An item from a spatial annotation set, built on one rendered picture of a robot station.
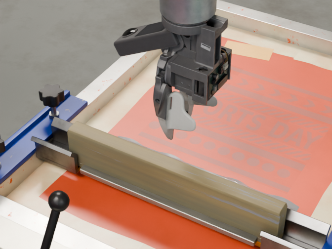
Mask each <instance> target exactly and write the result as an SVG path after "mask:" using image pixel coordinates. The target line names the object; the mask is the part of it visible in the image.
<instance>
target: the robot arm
mask: <svg viewBox="0 0 332 249"><path fill-rule="evenodd" d="M216 4H217V0H160V12H161V15H162V21H161V22H157V23H152V24H148V25H144V26H139V27H135V28H130V29H127V30H126V31H125V32H124V33H123V34H122V36H120V37H119V38H118V39H117V40H116V41H115V42H114V47H115V48H116V50H117V52H118V54H119V56H127V55H132V54H137V53H142V52H147V51H152V50H157V49H161V51H162V54H161V55H160V58H159V59H158V63H157V70H156V76H155V86H154V92H153V103H154V108H155V113H156V116H157V117H158V120H159V123H160V126H161V128H162V130H163V132H164V134H165V135H166V137H167V138H168V139H170V140H172V139H173V131H174V129H176V130H184V131H194V130H195V128H196V122H195V120H194V119H193V118H192V117H191V115H192V112H193V107H194V105H202V106H211V107H214V106H216V105H217V99H216V97H215V96H214V94H215V93H216V92H217V91H218V90H219V89H220V88H221V87H222V86H223V85H224V84H225V83H226V82H227V80H230V75H231V58H232V49H230V48H227V47H224V46H221V35H222V33H223V32H224V31H225V30H226V29H227V28H228V19H227V18H224V17H221V16H218V15H215V12H216ZM172 86H173V87H174V89H177V90H179V92H178V91H173V92H172Z"/></svg>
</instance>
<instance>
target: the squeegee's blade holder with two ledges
mask: <svg viewBox="0 0 332 249"><path fill-rule="evenodd" d="M80 173H81V174H83V175H86V176H88V177H90V178H93V179H95V180H97V181H100V182H102V183H104V184H107V185H109V186H112V187H114V188H116V189H119V190H121V191H123V192H126V193H128V194H130V195H133V196H135V197H137V198H140V199H142V200H145V201H147V202H149V203H152V204H154V205H156V206H159V207H161V208H164V209H166V210H168V211H171V212H173V213H175V214H178V215H180V216H182V217H185V218H187V219H190V220H192V221H194V222H196V223H198V224H201V225H203V226H206V227H208V228H210V229H213V230H215V231H217V232H220V233H222V234H224V235H227V236H229V237H231V238H234V239H236V240H239V241H241V242H243V243H246V244H248V245H250V246H254V245H255V244H256V242H257V236H254V235H252V234H249V233H247V232H245V231H242V230H240V229H237V228H235V227H233V226H230V225H228V224H225V223H223V222H221V221H218V220H216V219H213V218H211V217H209V216H206V215H204V214H201V213H199V212H197V211H194V210H192V209H189V208H187V207H184V206H182V205H180V204H177V203H175V202H172V201H170V200H168V199H165V198H163V197H161V196H158V195H156V194H153V193H151V192H149V191H146V190H144V189H141V188H139V187H137V186H134V185H132V184H129V183H127V182H125V181H122V180H120V179H117V178H115V177H113V176H110V175H108V174H105V173H103V172H101V171H98V170H96V169H93V168H91V167H89V166H86V165H83V166H82V167H81V168H80Z"/></svg>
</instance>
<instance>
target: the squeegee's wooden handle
mask: <svg viewBox="0 0 332 249"><path fill-rule="evenodd" d="M67 135H68V144H69V151H71V152H74V153H76V154H77V162H78V166H80V167H82V166H83V165H86V166H89V167H91V168H93V169H96V170H98V171H101V172H103V173H105V174H108V175H110V176H113V177H115V178H117V179H120V180H122V181H125V182H127V183H129V184H132V185H134V186H137V187H139V188H141V189H144V190H146V191H149V192H151V193H153V194H156V195H158V196H161V197H163V198H165V199H168V200H170V201H172V202H175V203H177V204H180V205H182V206H184V207H187V208H189V209H192V210H194V211H197V212H199V213H201V214H204V215H206V216H209V217H211V218H213V219H216V220H218V221H221V222H223V223H225V224H228V225H230V226H233V227H235V228H237V229H240V230H242V231H245V232H247V233H249V234H252V235H254V236H257V241H258V242H261V236H260V232H261V231H265V232H268V233H270V234H273V235H275V236H278V237H280V238H282V236H283V233H284V226H285V220H286V214H287V207H288V206H287V203H286V202H283V201H281V200H278V199H275V198H273V197H270V196H268V195H265V194H263V193H261V192H258V191H255V190H253V189H250V188H248V187H245V186H243V185H240V184H237V183H235V182H232V181H230V180H227V179H225V178H222V177H219V176H217V175H214V174H212V173H209V172H207V171H204V170H202V169H199V168H196V167H194V166H191V165H188V164H186V163H183V162H181V161H178V160H176V159H173V158H170V157H168V156H165V155H163V154H160V153H158V152H155V151H153V150H150V149H147V148H145V147H142V146H140V145H137V144H135V143H132V142H129V141H127V140H124V139H122V138H119V137H117V136H114V135H111V134H109V133H106V132H104V131H101V130H99V129H96V128H94V127H91V126H88V125H86V124H83V123H80V122H78V121H77V122H75V123H74V124H73V125H72V126H70V127H69V129H68V132H67Z"/></svg>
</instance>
